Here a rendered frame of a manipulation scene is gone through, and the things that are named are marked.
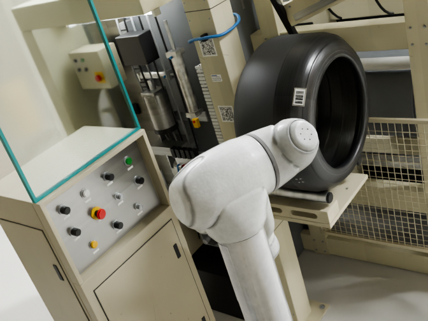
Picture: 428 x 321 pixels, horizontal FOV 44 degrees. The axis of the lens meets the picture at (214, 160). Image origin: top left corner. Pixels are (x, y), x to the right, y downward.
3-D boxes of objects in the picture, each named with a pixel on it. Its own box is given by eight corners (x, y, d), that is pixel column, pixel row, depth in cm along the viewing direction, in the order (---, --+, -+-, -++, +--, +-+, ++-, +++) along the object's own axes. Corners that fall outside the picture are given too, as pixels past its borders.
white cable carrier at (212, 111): (225, 165, 240) (194, 66, 219) (231, 160, 243) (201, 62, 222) (233, 166, 237) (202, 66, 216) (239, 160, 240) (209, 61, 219)
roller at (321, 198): (255, 180, 225) (260, 185, 228) (251, 190, 223) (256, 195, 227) (330, 190, 203) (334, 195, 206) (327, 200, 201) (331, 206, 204)
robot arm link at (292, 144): (276, 126, 123) (228, 149, 118) (311, 94, 107) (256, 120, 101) (305, 175, 121) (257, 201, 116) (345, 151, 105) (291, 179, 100)
